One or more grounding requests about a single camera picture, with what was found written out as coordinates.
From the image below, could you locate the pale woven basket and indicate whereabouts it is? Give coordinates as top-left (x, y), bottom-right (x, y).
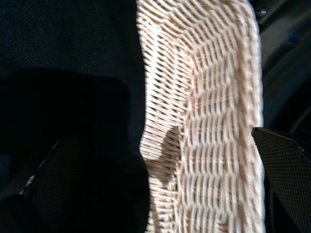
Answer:
top-left (136, 0), bottom-right (267, 233)

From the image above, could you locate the black cloth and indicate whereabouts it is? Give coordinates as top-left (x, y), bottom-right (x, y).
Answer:
top-left (0, 0), bottom-right (150, 233)

